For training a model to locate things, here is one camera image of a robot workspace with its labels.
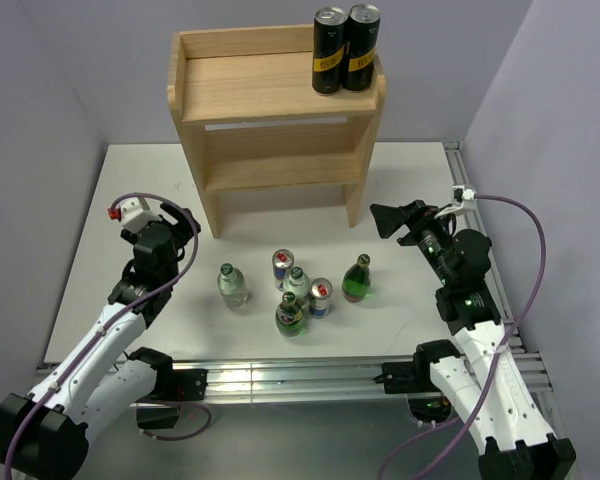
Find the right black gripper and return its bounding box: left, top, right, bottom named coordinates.
left=370, top=199, right=457, bottom=285

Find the clear bottle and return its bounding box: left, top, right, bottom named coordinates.
left=283, top=266, right=311, bottom=307
left=217, top=263, right=249, bottom=308

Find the dark green glass bottle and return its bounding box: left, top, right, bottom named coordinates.
left=342, top=254, right=371, bottom=303

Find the energy drink can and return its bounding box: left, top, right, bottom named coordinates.
left=309, top=277, right=333, bottom=318
left=272, top=249, right=295, bottom=291

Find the green labelled glass bottle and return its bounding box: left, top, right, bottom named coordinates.
left=275, top=291, right=305, bottom=337

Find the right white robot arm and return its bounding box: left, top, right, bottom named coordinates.
left=370, top=200, right=576, bottom=479

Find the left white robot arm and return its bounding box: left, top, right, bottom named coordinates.
left=0, top=193, right=201, bottom=479

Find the wooden two-tier shelf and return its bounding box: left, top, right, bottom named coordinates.
left=167, top=25, right=387, bottom=237

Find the left black tall can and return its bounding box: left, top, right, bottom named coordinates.
left=312, top=6, right=348, bottom=95

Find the black tall can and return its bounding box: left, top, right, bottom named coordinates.
left=341, top=4, right=381, bottom=92
left=312, top=6, right=348, bottom=95

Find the right black tall can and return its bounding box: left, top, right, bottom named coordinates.
left=341, top=4, right=381, bottom=92

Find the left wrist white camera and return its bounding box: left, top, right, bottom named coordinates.
left=107, top=197, right=160, bottom=234

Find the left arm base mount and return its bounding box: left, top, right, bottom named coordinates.
left=136, top=369, right=211, bottom=435

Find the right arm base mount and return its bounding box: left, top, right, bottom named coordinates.
left=373, top=361, right=453, bottom=426

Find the aluminium front rail frame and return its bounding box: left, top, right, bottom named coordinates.
left=32, top=348, right=413, bottom=413

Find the aluminium rail frame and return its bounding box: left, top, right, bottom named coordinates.
left=32, top=348, right=413, bottom=413
left=442, top=140, right=581, bottom=480

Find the aluminium right rail frame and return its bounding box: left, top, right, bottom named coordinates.
left=442, top=140, right=581, bottom=480

